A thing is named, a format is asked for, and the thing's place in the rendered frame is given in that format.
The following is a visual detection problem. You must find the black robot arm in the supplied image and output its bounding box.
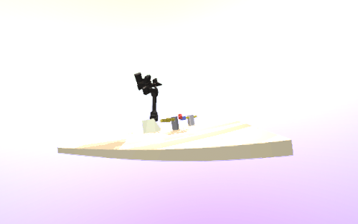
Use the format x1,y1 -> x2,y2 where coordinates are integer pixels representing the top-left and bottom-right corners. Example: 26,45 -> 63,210
134,72 -> 159,121

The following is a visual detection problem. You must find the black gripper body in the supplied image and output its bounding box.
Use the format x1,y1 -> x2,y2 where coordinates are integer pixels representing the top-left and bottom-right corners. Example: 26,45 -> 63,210
141,78 -> 158,95

